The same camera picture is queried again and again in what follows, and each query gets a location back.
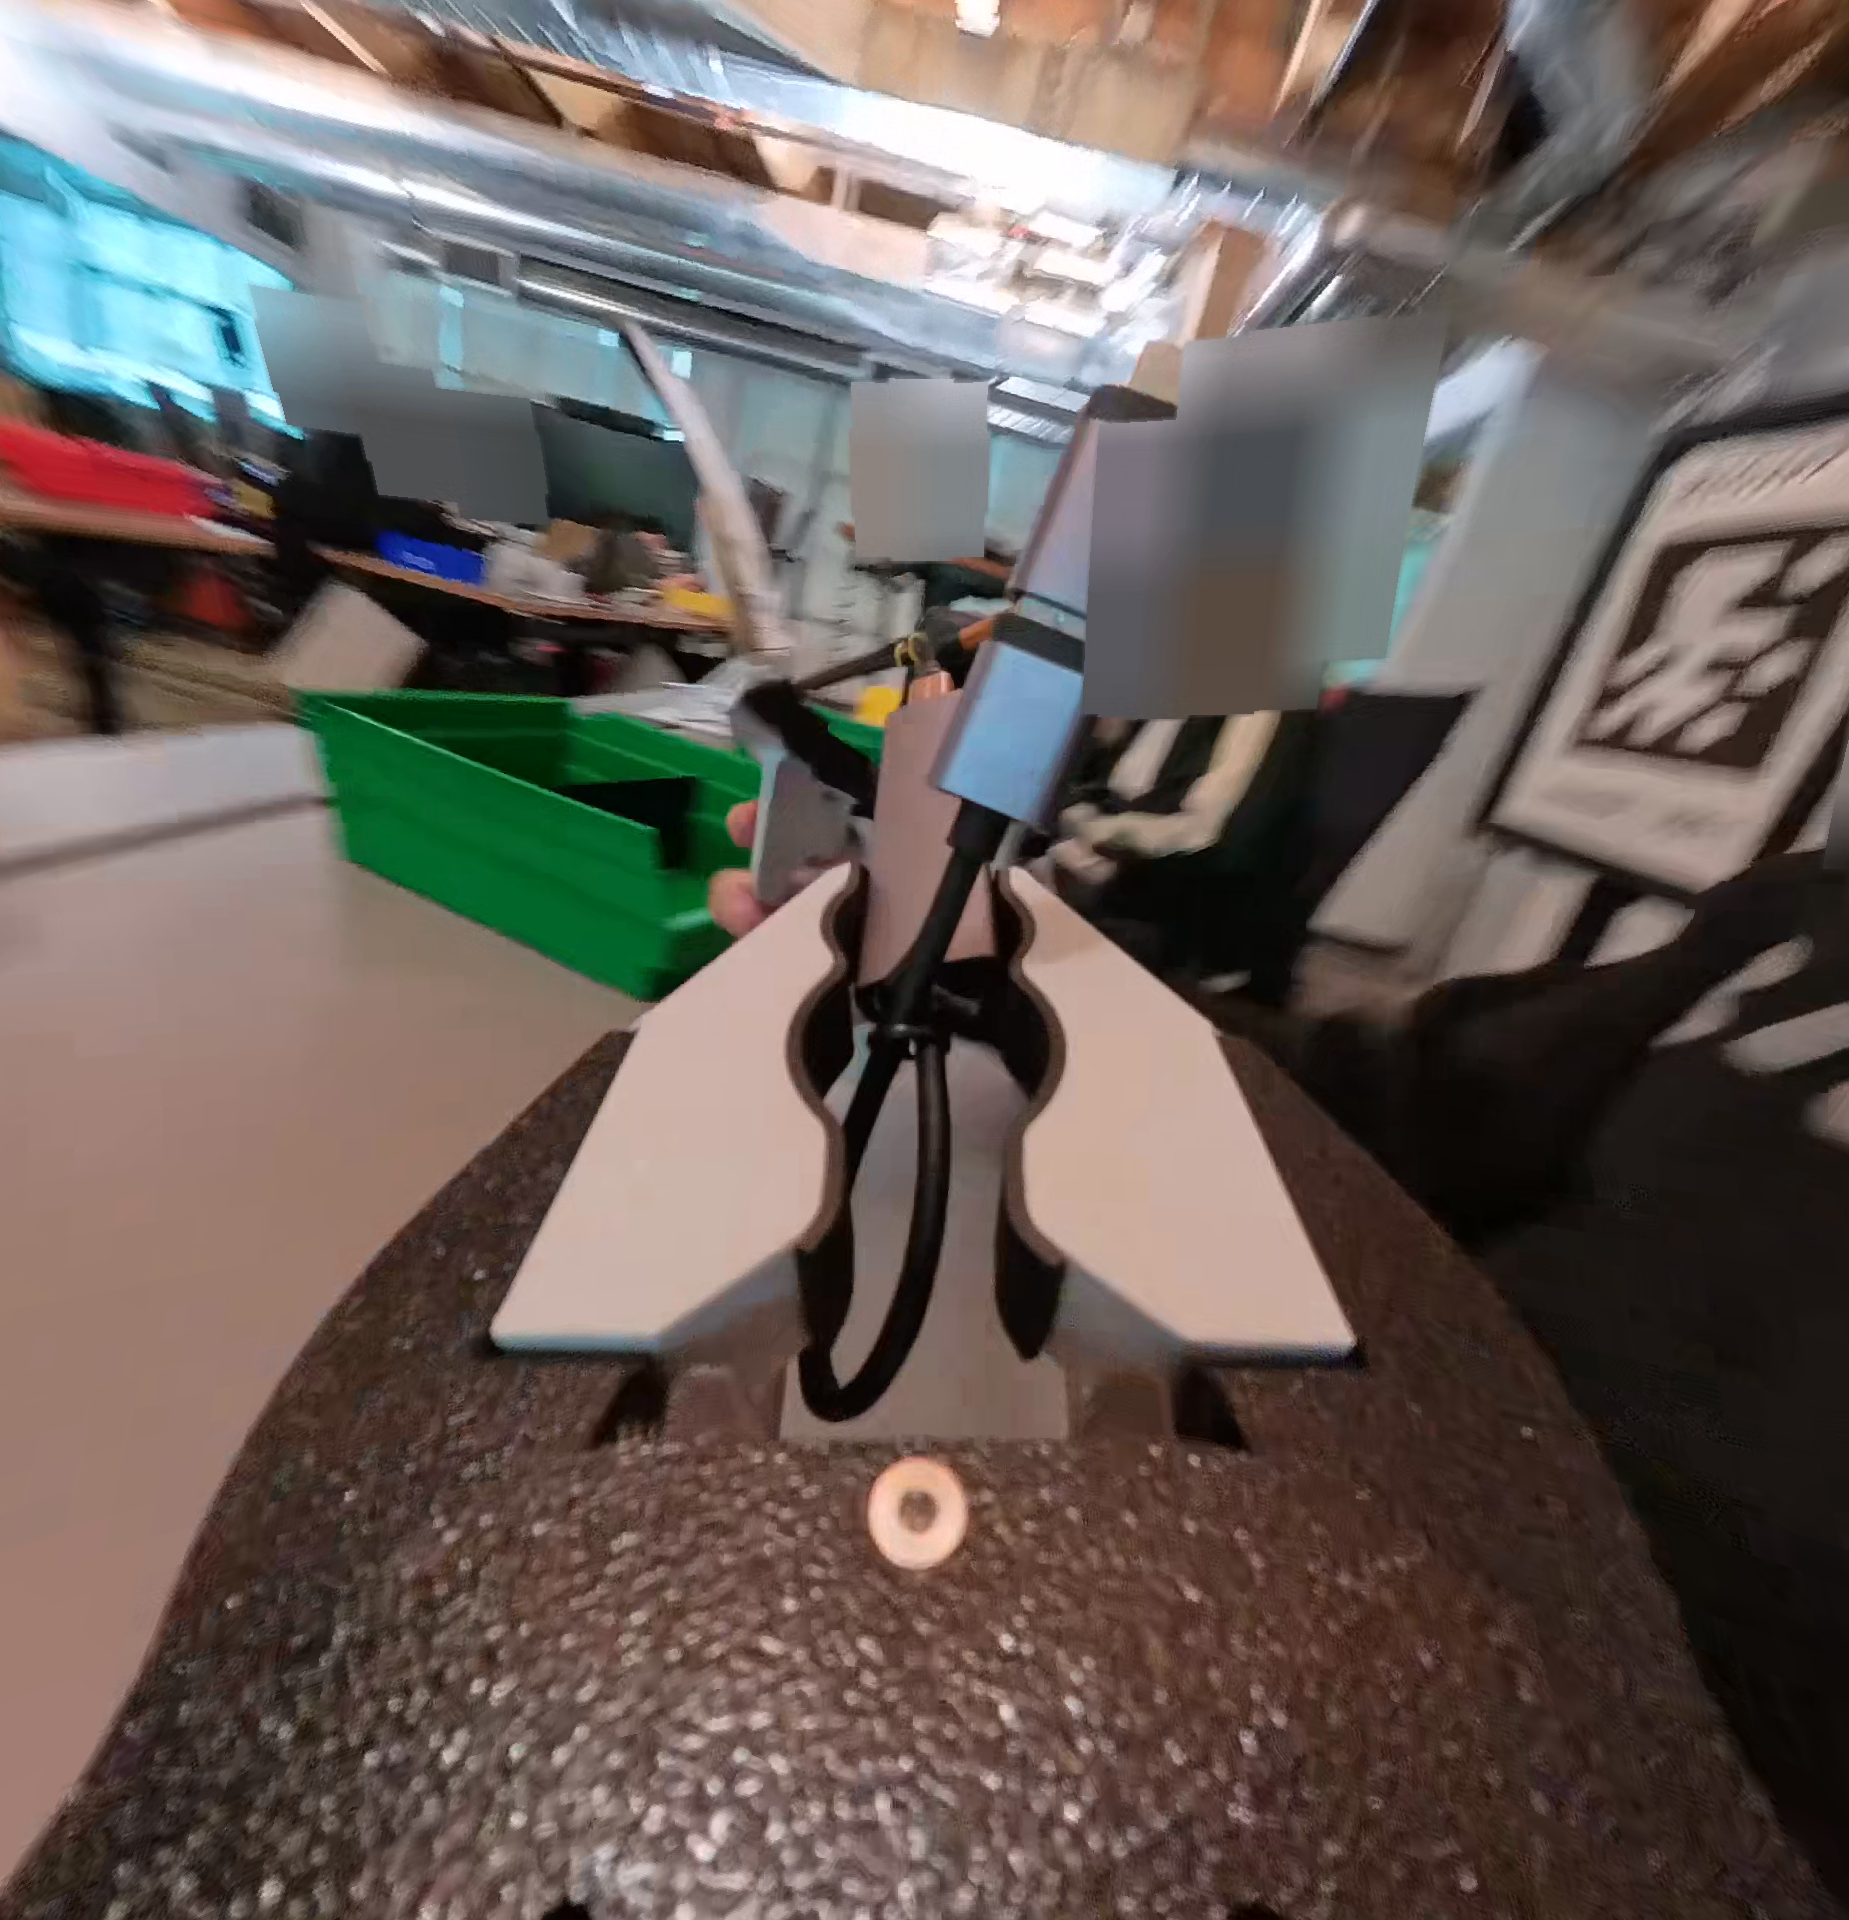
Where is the person's right hand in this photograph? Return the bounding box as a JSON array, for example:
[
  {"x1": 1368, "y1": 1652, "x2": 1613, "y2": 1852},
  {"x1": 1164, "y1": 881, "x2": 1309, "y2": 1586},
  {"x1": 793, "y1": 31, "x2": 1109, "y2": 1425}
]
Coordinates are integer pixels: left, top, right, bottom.
[{"x1": 706, "y1": 799, "x2": 764, "y2": 936}]

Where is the grey adapter with short cable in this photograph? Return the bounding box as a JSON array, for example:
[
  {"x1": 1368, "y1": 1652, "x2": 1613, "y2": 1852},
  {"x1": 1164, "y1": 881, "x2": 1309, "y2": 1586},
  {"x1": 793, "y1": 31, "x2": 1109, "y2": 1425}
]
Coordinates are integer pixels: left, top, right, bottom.
[{"x1": 793, "y1": 615, "x2": 1087, "y2": 1425}]

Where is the green divided plastic bin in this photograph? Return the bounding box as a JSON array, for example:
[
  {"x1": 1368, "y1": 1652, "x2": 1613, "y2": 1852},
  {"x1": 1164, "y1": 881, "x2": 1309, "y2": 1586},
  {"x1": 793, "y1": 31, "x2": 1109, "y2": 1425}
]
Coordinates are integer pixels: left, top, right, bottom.
[{"x1": 294, "y1": 688, "x2": 887, "y2": 1002}]

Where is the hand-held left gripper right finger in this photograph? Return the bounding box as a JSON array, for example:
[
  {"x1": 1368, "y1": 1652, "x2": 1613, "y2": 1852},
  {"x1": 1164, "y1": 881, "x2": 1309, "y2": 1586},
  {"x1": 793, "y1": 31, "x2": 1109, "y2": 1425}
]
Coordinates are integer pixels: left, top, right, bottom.
[{"x1": 992, "y1": 867, "x2": 1360, "y2": 1375}]

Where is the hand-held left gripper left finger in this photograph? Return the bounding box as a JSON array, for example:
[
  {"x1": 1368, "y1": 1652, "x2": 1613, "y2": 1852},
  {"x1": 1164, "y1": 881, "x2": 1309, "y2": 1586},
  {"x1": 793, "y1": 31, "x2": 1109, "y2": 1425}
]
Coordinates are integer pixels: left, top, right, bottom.
[{"x1": 488, "y1": 863, "x2": 870, "y2": 1367}]

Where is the red plastic bin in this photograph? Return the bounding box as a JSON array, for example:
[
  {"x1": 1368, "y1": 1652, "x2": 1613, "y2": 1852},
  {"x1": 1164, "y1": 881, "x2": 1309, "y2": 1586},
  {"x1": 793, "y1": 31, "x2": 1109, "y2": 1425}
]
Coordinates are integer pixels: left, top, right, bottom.
[{"x1": 0, "y1": 421, "x2": 235, "y2": 521}]

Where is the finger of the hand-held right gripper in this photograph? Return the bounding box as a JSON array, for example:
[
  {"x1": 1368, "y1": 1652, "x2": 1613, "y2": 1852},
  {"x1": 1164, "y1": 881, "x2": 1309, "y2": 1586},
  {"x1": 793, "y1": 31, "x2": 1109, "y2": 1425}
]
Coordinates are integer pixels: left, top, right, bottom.
[{"x1": 751, "y1": 747, "x2": 854, "y2": 905}]

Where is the black white marker board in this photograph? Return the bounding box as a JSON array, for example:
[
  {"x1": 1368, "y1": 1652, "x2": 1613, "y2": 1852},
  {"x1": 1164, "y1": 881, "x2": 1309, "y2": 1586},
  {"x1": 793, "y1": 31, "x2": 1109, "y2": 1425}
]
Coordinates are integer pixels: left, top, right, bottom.
[{"x1": 1479, "y1": 406, "x2": 1849, "y2": 903}]

